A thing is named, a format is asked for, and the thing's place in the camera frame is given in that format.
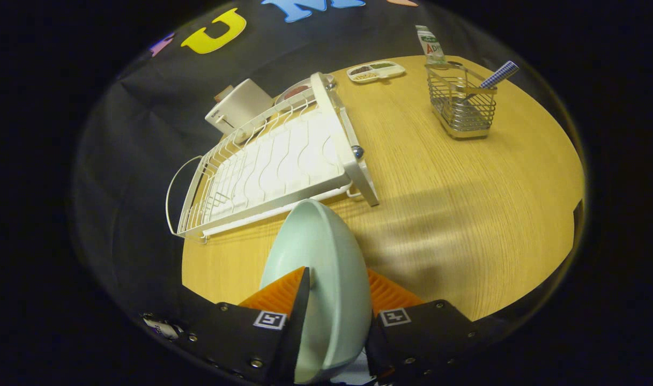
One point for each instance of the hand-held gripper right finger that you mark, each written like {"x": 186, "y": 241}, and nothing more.
{"x": 428, "y": 338}

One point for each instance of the white drip tray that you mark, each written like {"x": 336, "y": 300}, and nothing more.
{"x": 283, "y": 166}

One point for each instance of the black backdrop cloth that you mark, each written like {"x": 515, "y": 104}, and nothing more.
{"x": 144, "y": 134}

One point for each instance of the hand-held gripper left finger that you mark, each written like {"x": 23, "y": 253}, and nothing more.
{"x": 299, "y": 321}

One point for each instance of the pale green plate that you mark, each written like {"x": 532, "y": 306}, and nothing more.
{"x": 326, "y": 257}

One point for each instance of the beige round plate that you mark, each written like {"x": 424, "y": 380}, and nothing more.
{"x": 301, "y": 84}

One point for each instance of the white drink bottle green label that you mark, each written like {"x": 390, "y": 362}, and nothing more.
{"x": 431, "y": 45}

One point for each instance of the reddish brown sausage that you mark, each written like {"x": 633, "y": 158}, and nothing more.
{"x": 294, "y": 94}

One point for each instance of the white divided dish with grains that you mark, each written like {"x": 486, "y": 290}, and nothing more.
{"x": 384, "y": 72}

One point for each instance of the toast slice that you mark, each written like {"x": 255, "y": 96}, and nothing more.
{"x": 222, "y": 94}

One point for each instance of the white toaster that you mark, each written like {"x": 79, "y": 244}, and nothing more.
{"x": 243, "y": 104}

